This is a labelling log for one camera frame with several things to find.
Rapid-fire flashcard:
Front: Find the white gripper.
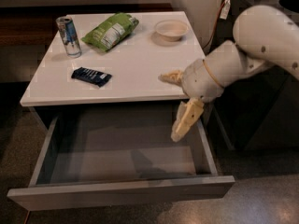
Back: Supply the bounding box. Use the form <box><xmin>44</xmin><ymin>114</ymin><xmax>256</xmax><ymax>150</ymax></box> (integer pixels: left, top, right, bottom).
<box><xmin>159</xmin><ymin>60</ymin><xmax>224</xmax><ymax>142</ymax></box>

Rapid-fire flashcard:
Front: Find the dark blue rxbar wrapper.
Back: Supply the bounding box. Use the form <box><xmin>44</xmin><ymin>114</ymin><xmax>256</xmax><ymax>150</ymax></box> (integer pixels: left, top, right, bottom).
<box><xmin>71</xmin><ymin>67</ymin><xmax>112</xmax><ymax>87</ymax></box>

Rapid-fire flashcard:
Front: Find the grey top drawer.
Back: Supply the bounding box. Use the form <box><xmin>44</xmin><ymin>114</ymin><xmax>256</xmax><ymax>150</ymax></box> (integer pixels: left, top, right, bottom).
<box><xmin>7</xmin><ymin>103</ymin><xmax>235</xmax><ymax>211</ymax></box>

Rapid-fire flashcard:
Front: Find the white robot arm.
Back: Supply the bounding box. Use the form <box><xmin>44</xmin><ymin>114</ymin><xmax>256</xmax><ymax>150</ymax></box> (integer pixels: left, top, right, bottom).
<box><xmin>159</xmin><ymin>5</ymin><xmax>299</xmax><ymax>142</ymax></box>

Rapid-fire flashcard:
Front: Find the white paper bowl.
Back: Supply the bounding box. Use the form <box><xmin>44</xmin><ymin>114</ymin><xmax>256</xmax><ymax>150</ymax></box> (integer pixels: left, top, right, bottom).
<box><xmin>155</xmin><ymin>20</ymin><xmax>189</xmax><ymax>41</ymax></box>

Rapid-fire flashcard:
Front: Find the white paper tag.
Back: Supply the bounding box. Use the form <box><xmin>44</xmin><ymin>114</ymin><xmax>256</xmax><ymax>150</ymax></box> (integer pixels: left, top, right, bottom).
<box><xmin>220</xmin><ymin>0</ymin><xmax>231</xmax><ymax>20</ymax></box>

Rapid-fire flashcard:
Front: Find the green chip bag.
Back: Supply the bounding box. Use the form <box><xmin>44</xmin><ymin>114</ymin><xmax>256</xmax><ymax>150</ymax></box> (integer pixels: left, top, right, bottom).
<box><xmin>81</xmin><ymin>12</ymin><xmax>139</xmax><ymax>52</ymax></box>

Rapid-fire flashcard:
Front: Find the white top grey cabinet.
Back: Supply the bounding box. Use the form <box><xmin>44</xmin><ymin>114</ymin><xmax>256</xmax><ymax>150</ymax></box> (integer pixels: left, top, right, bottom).
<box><xmin>21</xmin><ymin>11</ymin><xmax>205</xmax><ymax>108</ymax></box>

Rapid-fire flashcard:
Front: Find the silver blue drink can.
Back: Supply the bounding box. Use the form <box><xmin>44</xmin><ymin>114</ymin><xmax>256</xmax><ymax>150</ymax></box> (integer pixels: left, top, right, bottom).
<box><xmin>56</xmin><ymin>16</ymin><xmax>81</xmax><ymax>58</ymax></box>

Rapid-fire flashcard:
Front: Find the dark wooden bench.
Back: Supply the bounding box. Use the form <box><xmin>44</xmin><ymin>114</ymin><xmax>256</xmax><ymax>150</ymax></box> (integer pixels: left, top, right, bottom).
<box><xmin>0</xmin><ymin>3</ymin><xmax>173</xmax><ymax>46</ymax></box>

